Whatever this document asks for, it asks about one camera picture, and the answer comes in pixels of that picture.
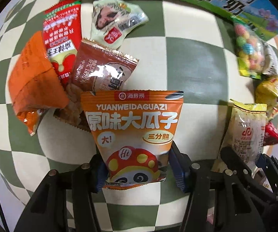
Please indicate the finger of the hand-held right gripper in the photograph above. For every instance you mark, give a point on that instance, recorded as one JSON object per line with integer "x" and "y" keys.
{"x": 277, "y": 171}
{"x": 238, "y": 162}

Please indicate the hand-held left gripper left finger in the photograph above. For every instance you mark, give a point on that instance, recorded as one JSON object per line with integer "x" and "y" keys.
{"x": 100, "y": 175}

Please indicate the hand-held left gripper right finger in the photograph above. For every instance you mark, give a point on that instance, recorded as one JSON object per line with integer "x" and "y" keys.
{"x": 177, "y": 171}

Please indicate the white yellow-edged snack packet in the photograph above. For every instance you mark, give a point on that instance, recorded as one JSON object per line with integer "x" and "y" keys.
{"x": 247, "y": 125}

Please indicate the small red snack packet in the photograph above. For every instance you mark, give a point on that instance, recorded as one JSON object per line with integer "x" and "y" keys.
{"x": 271, "y": 133}

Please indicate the orange sunflower seed packet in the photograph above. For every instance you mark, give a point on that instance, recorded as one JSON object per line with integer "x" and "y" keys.
{"x": 129, "y": 125}

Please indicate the clear packet of brown snacks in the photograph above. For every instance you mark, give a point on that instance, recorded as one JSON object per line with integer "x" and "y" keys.
{"x": 73, "y": 108}

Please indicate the yellow snack packet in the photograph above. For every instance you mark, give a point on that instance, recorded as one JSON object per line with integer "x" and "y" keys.
{"x": 271, "y": 89}

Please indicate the white grey snack packet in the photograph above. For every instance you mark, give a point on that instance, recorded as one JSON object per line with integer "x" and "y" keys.
{"x": 271, "y": 62}

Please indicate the brown snack packet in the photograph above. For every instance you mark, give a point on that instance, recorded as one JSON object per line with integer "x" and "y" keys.
{"x": 93, "y": 62}

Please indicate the colourful candy ball packet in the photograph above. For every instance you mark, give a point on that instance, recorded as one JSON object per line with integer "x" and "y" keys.
{"x": 247, "y": 48}

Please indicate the plain orange snack packet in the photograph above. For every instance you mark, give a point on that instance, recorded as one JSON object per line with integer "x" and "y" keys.
{"x": 32, "y": 77}

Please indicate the pale green snack packet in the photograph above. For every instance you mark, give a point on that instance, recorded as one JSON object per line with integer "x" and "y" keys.
{"x": 110, "y": 19}

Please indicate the green checkered round table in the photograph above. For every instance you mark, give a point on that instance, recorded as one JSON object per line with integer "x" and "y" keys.
{"x": 189, "y": 65}

